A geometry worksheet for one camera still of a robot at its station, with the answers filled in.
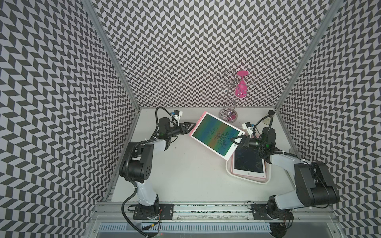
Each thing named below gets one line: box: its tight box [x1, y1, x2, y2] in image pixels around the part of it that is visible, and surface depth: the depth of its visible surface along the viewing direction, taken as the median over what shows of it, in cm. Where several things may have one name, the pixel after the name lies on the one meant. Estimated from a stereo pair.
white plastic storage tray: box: [225, 153, 272, 184], surface depth 82 cm
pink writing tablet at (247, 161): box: [231, 146, 266, 179], surface depth 87 cm
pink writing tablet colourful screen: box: [189, 111, 246, 162], surface depth 86 cm
